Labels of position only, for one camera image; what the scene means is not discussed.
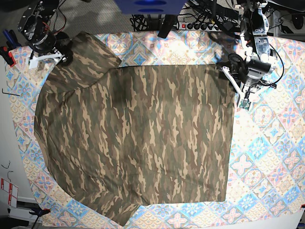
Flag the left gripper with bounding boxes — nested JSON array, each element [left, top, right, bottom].
[[215, 53, 277, 94]]

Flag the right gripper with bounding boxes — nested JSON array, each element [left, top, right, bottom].
[[29, 32, 71, 69]]

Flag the camouflage T-shirt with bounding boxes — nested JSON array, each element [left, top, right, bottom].
[[34, 32, 234, 225]]

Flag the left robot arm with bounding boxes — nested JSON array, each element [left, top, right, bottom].
[[212, 0, 277, 98]]

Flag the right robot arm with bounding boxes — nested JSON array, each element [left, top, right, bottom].
[[18, 0, 73, 69]]

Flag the red black clamp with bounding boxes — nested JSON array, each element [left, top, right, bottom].
[[0, 46, 16, 67]]

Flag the white power strip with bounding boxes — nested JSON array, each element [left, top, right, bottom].
[[176, 22, 221, 32]]

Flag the patterned tile tablecloth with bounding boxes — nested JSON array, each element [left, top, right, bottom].
[[0, 31, 305, 229]]

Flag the red white label tag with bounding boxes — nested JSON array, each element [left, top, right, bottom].
[[0, 178, 19, 208]]

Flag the orange black bottom clamp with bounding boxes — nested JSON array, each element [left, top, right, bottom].
[[29, 208, 51, 218]]

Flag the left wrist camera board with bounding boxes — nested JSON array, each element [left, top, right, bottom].
[[239, 99, 251, 111]]

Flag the black bracket under mount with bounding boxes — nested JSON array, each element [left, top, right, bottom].
[[158, 14, 177, 39]]

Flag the black coiled cable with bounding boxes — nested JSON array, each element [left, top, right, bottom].
[[130, 14, 150, 31]]

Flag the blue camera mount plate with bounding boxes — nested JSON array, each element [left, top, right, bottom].
[[114, 0, 187, 15]]

